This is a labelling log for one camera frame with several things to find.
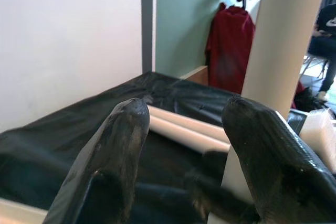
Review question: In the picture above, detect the white plastic table top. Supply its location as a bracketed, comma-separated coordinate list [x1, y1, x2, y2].
[0, 198, 52, 224]

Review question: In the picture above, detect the black plastic table cover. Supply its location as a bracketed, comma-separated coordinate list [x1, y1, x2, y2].
[0, 70, 310, 224]

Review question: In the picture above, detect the white chair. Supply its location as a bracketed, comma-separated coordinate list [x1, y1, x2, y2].
[303, 53, 330, 78]

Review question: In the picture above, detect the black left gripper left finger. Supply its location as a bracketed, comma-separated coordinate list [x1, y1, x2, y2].
[43, 97, 151, 224]

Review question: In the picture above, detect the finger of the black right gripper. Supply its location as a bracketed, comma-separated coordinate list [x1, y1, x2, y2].
[183, 168, 260, 224]
[201, 150, 229, 173]

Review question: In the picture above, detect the brown wooden cabinet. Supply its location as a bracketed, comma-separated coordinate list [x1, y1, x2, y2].
[180, 65, 211, 87]

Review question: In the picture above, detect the person in black clothes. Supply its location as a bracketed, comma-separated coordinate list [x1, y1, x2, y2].
[306, 0, 336, 101]

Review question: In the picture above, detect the dark grey wall post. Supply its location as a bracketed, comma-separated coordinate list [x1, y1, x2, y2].
[140, 0, 158, 74]

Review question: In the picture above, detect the red hanging coat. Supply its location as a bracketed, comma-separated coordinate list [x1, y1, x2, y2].
[204, 2, 257, 95]

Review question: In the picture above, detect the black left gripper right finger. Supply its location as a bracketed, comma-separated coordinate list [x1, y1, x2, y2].
[221, 95, 336, 224]

